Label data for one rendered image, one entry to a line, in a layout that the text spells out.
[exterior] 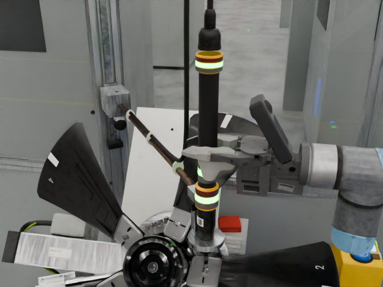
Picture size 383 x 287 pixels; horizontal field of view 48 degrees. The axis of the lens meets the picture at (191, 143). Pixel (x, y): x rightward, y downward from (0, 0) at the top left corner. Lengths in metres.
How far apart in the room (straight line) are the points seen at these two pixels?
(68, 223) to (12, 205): 0.87
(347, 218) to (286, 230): 0.92
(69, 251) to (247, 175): 0.52
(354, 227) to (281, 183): 0.14
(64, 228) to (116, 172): 0.43
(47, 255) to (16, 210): 0.90
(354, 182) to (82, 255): 0.64
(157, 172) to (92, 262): 0.29
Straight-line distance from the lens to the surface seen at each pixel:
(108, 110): 1.29
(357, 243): 0.80
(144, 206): 1.15
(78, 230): 1.12
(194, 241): 0.83
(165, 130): 1.19
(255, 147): 0.72
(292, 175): 0.75
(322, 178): 0.72
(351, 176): 0.73
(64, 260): 1.09
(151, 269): 0.85
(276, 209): 1.64
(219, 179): 0.86
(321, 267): 0.92
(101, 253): 1.05
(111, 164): 1.49
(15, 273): 2.22
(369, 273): 1.18
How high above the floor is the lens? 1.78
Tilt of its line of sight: 25 degrees down
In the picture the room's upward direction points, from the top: straight up
